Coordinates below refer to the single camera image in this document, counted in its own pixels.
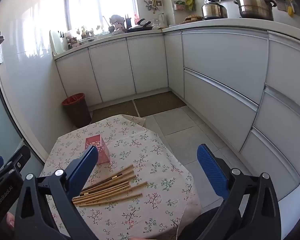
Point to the yellow hanging cloth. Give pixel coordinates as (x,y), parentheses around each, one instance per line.
(190,3)

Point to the wall-mounted storage basket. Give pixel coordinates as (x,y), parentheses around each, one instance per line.
(179,5)

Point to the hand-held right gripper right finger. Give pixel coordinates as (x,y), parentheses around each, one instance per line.
(211,170)

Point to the steel kettle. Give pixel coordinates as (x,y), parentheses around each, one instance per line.
(213,10)

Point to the yellow hanging tool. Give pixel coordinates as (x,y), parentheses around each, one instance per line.
(290,6)

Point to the pink perforated utensil holder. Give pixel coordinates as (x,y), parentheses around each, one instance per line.
(102,152)

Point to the white cabinet with doors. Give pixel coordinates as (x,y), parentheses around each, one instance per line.
(110,65)

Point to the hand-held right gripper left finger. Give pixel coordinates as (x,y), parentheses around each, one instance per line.
(83,166)

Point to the red trash bin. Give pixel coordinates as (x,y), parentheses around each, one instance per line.
(77,112)

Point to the person's left hand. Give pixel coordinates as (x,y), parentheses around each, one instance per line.
(10,220)

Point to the white countertop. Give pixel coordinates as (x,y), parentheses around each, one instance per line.
(215,23)

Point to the brown floor mat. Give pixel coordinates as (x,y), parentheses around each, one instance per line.
(160,103)
(115,111)

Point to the white cutting board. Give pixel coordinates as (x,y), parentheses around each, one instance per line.
(55,43)

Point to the clear glass pitcher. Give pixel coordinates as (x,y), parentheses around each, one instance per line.
(162,20)

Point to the floral tablecloth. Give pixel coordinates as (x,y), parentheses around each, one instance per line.
(152,180)

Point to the kitchen window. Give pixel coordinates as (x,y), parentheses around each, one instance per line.
(100,2)

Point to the person's dark trouser leg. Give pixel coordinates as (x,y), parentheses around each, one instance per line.
(205,222)

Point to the steel steamer pot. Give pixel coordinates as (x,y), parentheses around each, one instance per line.
(255,5)

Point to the frosted glass door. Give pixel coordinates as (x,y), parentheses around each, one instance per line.
(7,117)

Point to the group of bamboo chopsticks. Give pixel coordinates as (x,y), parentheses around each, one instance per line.
(120,190)

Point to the white cabinet with drawers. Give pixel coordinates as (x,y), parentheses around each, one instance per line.
(227,80)

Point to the black frying pan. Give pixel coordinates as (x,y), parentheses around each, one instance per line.
(140,27)

